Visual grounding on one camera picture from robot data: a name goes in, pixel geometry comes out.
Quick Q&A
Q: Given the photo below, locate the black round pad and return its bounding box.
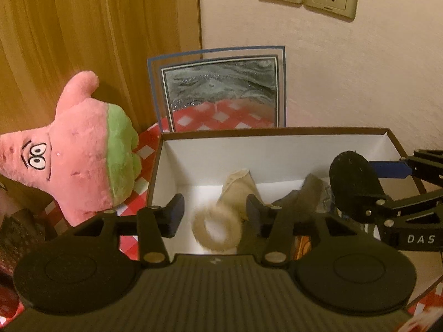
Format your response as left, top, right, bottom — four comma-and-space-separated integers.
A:
329, 151, 385, 220

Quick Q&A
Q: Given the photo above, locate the cream scrunchie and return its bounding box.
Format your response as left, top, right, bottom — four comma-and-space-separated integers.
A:
192, 204, 243, 253

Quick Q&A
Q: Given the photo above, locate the striped knit sock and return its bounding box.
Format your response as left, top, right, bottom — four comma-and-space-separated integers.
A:
270, 174, 333, 215

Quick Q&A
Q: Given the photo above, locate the beige sock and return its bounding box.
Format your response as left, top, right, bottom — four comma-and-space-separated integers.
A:
217, 169, 263, 220

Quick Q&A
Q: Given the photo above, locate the orange snack packet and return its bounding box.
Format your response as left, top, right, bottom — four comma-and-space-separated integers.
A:
296, 236, 311, 259

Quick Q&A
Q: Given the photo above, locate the brown cardboard box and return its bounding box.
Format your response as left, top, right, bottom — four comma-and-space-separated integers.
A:
138, 126, 443, 312

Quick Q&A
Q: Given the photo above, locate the pink starfish plush toy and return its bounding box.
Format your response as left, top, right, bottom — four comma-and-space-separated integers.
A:
1, 71, 138, 226

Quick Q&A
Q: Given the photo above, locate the red white checkered tablecloth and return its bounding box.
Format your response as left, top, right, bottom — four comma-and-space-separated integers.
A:
0, 98, 278, 319

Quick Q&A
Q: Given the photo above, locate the glass jar dark lid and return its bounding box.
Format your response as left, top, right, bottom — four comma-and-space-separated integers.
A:
1, 209, 46, 276

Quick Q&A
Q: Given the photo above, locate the framed picture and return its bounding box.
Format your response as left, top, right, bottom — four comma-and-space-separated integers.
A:
147, 46, 287, 133

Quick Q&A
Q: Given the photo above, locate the wooden door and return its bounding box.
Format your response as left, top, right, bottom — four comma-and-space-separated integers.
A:
1, 0, 201, 132

